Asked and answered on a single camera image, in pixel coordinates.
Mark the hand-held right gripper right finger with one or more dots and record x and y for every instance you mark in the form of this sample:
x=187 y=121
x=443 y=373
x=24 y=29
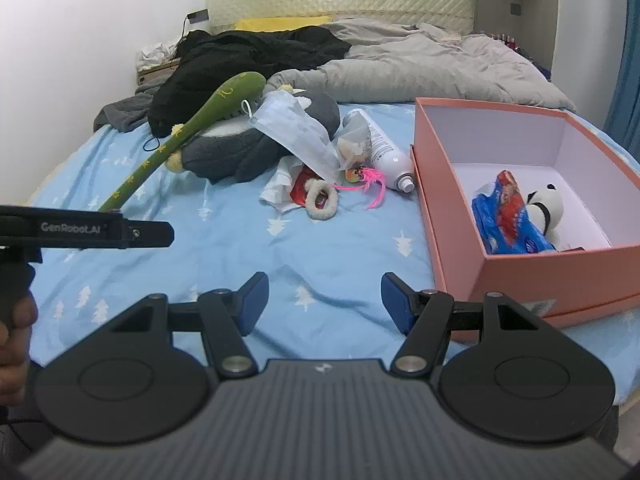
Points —
x=397 y=305

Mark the dark cloth bundle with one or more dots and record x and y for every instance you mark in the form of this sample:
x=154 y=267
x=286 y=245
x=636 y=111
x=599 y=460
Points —
x=192 y=40

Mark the blue curtain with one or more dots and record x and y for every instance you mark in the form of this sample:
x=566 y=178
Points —
x=627 y=85

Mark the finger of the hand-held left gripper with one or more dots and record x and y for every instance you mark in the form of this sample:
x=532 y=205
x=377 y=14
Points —
x=150 y=235

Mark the red snack packet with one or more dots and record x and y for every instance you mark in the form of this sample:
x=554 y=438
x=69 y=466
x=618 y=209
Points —
x=507 y=205

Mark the white spray bottle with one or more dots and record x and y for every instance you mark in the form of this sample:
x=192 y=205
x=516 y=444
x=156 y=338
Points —
x=392 y=162

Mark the white crumpled cloth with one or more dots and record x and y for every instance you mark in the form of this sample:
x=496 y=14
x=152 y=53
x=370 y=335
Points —
x=155 y=55

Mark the black wall socket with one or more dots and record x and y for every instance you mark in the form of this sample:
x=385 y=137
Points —
x=197 y=16

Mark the beige fluffy scrunchie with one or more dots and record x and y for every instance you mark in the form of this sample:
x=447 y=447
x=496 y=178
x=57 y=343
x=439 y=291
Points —
x=309 y=210

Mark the grey duvet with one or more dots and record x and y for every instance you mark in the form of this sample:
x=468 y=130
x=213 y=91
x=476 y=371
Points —
x=425 y=70

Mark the green plush stick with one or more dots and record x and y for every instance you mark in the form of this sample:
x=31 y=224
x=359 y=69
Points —
x=210 y=110

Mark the pink feather toy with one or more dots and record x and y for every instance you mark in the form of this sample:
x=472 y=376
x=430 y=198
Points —
x=372 y=177

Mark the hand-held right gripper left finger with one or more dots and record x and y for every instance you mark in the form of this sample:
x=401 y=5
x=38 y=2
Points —
x=254 y=305

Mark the white wardrobe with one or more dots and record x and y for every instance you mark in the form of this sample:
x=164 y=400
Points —
x=585 y=35

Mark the clear zip bag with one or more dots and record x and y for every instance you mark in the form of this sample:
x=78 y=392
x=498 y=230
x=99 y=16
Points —
x=352 y=135

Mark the yellow pillow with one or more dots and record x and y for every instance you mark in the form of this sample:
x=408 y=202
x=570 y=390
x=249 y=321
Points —
x=280 y=23

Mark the black clothing heap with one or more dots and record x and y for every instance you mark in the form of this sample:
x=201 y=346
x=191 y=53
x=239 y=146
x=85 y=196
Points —
x=240 y=60

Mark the person's left hand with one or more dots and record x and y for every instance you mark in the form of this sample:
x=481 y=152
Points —
x=15 y=350

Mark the pale blue face mask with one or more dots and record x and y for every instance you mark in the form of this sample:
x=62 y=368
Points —
x=295 y=130

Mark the brown cardboard box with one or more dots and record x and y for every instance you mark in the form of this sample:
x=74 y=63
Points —
x=150 y=76

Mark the pink cardboard box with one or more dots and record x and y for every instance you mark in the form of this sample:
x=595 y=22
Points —
x=450 y=220

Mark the white tissue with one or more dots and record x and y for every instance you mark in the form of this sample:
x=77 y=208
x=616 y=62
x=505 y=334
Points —
x=277 y=185

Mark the blue tissue pack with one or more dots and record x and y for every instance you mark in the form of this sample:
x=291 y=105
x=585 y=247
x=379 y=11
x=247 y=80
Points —
x=530 y=241

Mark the dark wall switch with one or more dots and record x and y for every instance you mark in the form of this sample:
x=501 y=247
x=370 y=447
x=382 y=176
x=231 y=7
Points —
x=515 y=8

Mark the red envelope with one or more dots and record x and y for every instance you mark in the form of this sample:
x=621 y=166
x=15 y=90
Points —
x=300 y=191

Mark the grey penguin plush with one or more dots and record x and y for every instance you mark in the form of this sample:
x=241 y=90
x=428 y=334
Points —
x=225 y=150

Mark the row of small bottles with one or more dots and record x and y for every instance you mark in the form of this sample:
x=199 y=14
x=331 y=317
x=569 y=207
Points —
x=505 y=41

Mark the dark grey blanket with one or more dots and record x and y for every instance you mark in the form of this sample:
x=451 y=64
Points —
x=125 y=110

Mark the panda plush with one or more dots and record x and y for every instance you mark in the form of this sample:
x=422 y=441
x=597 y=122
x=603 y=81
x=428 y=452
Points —
x=547 y=205

